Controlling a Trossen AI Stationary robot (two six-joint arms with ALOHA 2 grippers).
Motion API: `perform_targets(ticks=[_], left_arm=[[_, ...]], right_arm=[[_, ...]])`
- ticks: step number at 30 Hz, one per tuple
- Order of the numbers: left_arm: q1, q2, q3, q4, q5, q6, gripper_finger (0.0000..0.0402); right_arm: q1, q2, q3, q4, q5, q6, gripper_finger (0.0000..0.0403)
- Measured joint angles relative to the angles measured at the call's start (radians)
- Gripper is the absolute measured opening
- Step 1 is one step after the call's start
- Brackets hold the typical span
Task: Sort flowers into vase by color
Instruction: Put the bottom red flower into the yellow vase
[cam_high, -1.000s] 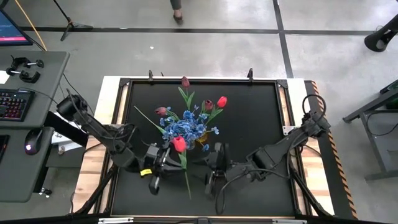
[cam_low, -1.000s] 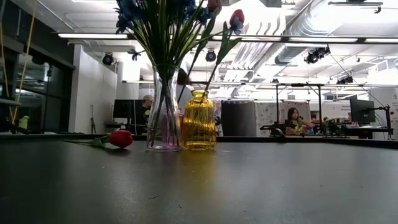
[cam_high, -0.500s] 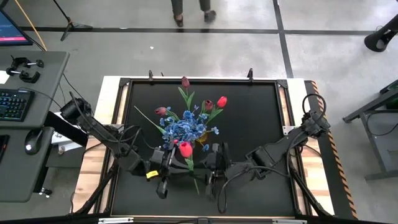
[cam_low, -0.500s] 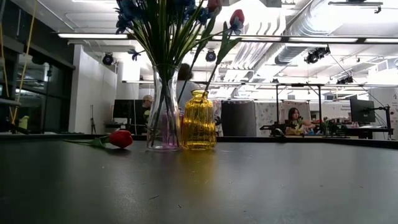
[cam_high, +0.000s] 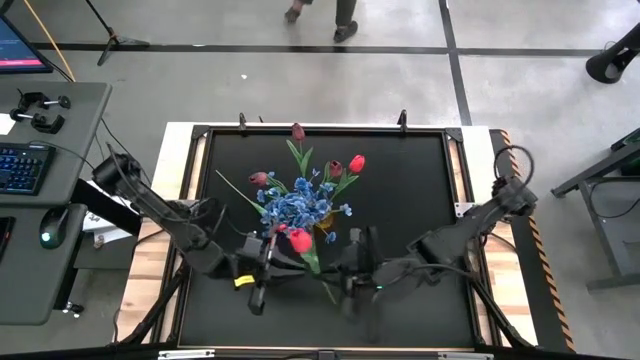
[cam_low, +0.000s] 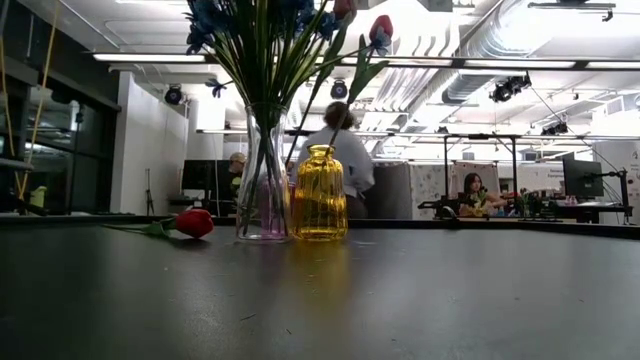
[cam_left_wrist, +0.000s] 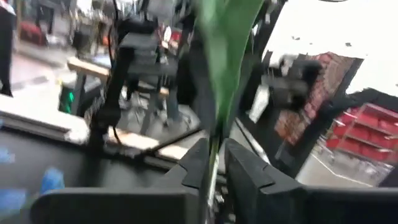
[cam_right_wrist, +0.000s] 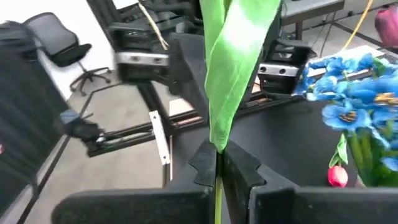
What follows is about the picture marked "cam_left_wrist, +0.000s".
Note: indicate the dark red artificial tulip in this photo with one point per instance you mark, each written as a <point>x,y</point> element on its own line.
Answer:
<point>227,62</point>

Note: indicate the red storage rack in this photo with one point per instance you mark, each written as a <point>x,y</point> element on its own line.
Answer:
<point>363,130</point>

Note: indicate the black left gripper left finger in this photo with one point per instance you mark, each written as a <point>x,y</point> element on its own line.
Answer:
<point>124,208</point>

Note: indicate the brown circle patterned cloth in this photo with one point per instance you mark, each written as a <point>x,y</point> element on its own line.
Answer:
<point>323,81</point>

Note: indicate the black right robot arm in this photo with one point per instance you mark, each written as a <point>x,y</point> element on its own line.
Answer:
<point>109,102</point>

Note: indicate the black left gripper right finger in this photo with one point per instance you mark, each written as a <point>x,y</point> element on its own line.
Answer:
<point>311,208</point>

